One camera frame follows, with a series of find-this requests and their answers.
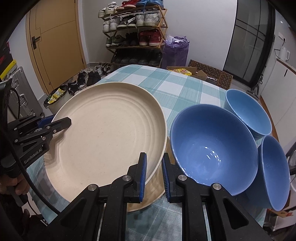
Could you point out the purple plastic bag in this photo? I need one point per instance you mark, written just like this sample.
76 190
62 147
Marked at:
177 55

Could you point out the yellow wooden door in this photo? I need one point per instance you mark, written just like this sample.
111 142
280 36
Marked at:
57 46

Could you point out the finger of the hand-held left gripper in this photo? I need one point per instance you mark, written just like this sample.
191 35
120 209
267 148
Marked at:
60 124
45 121

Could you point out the blue bowl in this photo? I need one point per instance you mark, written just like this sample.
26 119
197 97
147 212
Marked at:
249 111
275 171
208 143

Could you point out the teal white checked tablecloth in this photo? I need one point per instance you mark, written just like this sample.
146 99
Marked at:
180 88

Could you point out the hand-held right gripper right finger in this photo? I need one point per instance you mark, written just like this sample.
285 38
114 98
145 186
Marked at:
166 179

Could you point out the cream ribbed plate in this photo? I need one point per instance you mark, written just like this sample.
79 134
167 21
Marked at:
152 192

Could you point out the brown cardboard box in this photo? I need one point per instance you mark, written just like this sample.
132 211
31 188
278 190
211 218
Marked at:
201 74

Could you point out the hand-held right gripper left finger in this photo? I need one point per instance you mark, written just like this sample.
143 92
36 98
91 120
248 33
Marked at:
143 177

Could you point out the white base cabinet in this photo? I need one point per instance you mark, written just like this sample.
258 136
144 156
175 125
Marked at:
277 81

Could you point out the white electric kettle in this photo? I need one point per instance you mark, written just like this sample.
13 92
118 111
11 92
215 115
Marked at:
282 53

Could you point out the silver suitcase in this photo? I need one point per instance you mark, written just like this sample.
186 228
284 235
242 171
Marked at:
25 104

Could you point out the black framed glass door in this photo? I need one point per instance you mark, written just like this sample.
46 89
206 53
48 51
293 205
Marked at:
249 46

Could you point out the beige plates stack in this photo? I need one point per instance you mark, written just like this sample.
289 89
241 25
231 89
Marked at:
104 129

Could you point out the yellow green snack wrappers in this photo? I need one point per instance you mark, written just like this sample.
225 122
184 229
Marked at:
56 95

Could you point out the wooden shoe rack with shoes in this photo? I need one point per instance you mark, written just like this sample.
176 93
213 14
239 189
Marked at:
148 37

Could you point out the dark grey wrapped panel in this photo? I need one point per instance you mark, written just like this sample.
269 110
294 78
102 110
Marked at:
211 80

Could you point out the pile of scattered shoes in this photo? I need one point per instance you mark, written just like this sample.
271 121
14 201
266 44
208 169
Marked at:
82 81

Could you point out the cream trash bin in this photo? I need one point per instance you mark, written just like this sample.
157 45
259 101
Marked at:
57 105

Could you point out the white wall socket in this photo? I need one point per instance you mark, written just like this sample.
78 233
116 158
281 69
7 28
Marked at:
281 36

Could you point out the yellow snack packet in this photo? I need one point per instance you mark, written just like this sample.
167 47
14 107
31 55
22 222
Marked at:
182 71

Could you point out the person's left hand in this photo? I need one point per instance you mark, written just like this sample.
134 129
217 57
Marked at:
13 185

